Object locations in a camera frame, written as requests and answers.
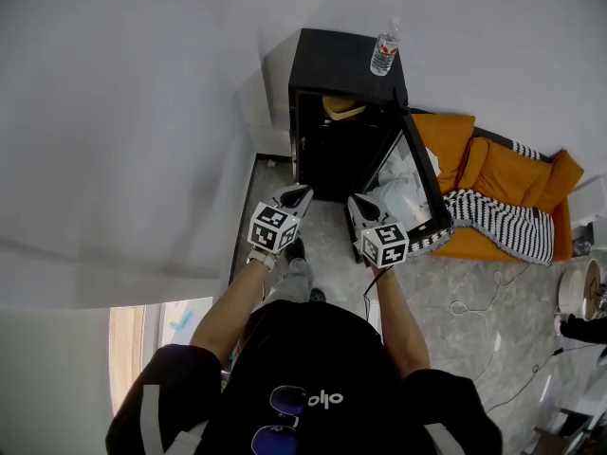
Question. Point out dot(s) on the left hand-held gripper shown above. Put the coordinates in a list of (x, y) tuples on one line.
[(272, 230)]

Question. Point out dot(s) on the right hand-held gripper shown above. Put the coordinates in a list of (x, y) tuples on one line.
[(384, 247)]

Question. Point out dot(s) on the beige plastic tray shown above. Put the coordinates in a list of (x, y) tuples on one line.
[(341, 108)]

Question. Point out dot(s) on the black cabinet with glass door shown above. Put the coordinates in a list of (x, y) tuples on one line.
[(332, 60)]

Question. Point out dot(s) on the person's left forearm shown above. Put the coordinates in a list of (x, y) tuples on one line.
[(227, 311)]

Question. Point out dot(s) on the person's right forearm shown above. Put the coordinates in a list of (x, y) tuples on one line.
[(400, 325)]

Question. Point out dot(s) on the white cloth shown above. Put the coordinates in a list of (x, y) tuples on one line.
[(396, 183)]

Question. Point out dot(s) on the person's black left shoe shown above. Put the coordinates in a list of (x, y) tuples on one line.
[(295, 249)]

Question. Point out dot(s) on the person's black shoe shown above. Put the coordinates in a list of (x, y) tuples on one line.
[(318, 295), (295, 249)]

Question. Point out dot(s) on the person's grey trousers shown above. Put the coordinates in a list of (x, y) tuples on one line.
[(294, 280)]

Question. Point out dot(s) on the person's black right shoe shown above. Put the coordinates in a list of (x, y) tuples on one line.
[(318, 295)]

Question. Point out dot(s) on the person's black shirt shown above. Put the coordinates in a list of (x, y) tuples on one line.
[(313, 349)]

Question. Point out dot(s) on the black white striped blanket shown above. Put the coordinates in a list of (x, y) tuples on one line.
[(512, 228)]

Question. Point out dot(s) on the orange sofa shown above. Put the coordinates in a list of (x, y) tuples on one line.
[(517, 173)]

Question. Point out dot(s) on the clear plastic water bottle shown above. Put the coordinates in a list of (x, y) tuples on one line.
[(385, 50)]

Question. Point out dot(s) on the teal tool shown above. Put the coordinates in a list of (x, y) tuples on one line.
[(182, 321)]

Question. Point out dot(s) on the dark sunglasses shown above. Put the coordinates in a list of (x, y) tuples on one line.
[(284, 398)]

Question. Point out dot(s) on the window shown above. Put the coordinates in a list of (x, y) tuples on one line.
[(128, 349)]

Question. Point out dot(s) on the white cabinet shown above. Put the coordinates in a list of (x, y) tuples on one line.
[(590, 192)]

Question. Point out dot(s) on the round white appliance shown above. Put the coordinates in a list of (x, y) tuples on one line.
[(576, 292)]

